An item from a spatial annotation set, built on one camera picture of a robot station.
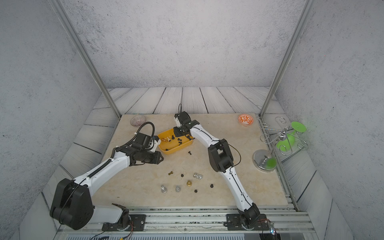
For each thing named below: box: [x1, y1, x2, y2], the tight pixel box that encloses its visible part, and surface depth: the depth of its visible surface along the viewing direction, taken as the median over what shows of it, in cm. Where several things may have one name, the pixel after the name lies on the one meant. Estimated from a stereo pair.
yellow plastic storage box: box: [158, 128, 194, 155], surface depth 107 cm
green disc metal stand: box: [252, 121, 307, 172], surface depth 90 cm
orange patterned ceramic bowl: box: [238, 114, 254, 127], surface depth 117 cm
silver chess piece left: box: [160, 185, 168, 194], surface depth 84 cm
